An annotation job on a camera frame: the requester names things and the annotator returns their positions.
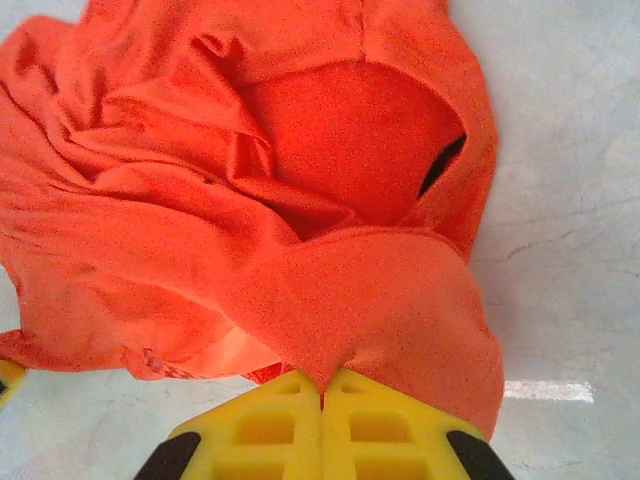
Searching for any orange t-shirt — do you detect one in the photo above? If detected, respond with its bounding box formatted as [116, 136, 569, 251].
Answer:
[0, 0, 505, 444]

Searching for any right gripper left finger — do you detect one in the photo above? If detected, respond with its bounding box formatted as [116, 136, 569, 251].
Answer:
[135, 368, 325, 480]

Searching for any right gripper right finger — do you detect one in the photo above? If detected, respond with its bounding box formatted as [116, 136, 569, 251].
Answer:
[321, 366, 517, 480]

